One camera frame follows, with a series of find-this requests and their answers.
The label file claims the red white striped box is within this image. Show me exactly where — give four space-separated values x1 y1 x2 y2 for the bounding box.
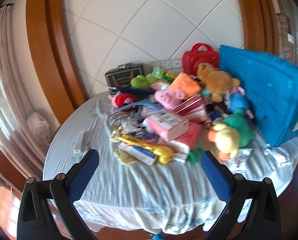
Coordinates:
171 94 208 123

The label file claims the green medicine box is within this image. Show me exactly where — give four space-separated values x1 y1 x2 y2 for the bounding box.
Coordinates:
152 67 178 82

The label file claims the camouflage tape roll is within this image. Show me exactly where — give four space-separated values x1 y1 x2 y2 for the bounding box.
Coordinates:
106 112 132 131

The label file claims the pink tissue pack barcode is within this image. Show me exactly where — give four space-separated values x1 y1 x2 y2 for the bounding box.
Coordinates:
146 109 189 142

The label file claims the green plush toy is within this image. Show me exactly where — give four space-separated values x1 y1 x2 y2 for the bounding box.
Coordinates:
131 74 158 89

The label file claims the blue pig plush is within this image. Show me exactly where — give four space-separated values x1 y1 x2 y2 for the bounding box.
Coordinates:
225 86 254 119

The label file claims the pink pig plush orange dress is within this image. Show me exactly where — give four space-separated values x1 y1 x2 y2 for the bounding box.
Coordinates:
154 73 201 109

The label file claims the green bottle cap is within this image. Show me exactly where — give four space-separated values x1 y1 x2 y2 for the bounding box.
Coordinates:
188 147 204 164

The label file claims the wall socket panel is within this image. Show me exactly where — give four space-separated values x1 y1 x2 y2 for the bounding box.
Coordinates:
150 59 182 71

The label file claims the black gift box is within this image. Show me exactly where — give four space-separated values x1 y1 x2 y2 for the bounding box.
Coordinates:
105 63 143 95

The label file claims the yellow duck plush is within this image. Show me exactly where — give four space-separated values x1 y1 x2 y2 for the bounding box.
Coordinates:
207 109 255 161

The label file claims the yellow plastic toy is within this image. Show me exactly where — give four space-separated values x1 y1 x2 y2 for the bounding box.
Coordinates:
110 134 173 164

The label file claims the striped tablecloth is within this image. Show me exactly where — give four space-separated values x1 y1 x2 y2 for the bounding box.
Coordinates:
42 91 298 235

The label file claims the pink pig plush red dress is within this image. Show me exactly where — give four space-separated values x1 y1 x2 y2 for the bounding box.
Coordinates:
108 92 139 108

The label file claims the blue plastic storage bin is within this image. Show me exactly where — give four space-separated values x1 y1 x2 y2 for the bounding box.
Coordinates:
219 45 298 147

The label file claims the brown teddy bear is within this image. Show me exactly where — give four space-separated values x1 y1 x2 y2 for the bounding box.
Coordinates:
197 63 240 102

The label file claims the red toy suitcase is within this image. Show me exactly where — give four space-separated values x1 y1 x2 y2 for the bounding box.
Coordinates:
182 43 219 75

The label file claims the dark blue fuzzy brush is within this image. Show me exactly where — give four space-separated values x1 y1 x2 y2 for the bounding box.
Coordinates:
113 86 155 98

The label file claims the pink tissue pack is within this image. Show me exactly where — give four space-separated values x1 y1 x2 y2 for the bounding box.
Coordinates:
166 122 202 154

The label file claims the white plastic bag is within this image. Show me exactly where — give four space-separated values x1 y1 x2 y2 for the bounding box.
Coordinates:
26 112 50 143

